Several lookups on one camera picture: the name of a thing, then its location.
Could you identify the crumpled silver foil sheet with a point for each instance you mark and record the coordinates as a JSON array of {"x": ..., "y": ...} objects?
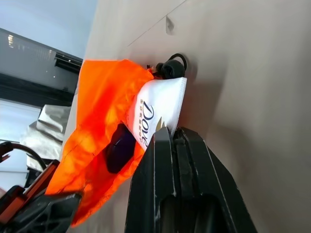
[{"x": 46, "y": 131}]

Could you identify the black window frame bar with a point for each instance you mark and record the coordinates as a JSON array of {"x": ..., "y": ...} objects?
[{"x": 36, "y": 70}]

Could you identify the orange plastic bag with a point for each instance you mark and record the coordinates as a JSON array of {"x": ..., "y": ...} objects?
[{"x": 97, "y": 116}]

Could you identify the white Dove tube purple cap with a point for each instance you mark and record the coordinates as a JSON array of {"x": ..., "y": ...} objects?
[{"x": 160, "y": 102}]

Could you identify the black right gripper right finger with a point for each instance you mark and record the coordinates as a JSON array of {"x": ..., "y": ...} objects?
[{"x": 209, "y": 174}]

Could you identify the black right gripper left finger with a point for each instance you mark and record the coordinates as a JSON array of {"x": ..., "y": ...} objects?
[{"x": 145, "y": 184}]

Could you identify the black orange left gripper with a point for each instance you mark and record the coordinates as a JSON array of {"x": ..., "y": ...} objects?
[{"x": 22, "y": 194}]

